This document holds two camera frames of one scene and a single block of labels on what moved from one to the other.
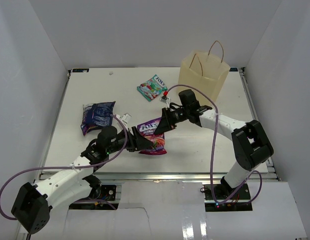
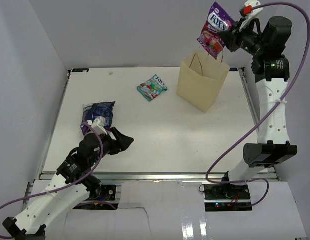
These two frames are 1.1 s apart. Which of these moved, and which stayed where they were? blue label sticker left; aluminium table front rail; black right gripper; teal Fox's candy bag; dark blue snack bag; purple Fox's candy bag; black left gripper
Moved: black right gripper; purple Fox's candy bag; black left gripper
Stayed: blue label sticker left; dark blue snack bag; teal Fox's candy bag; aluminium table front rail
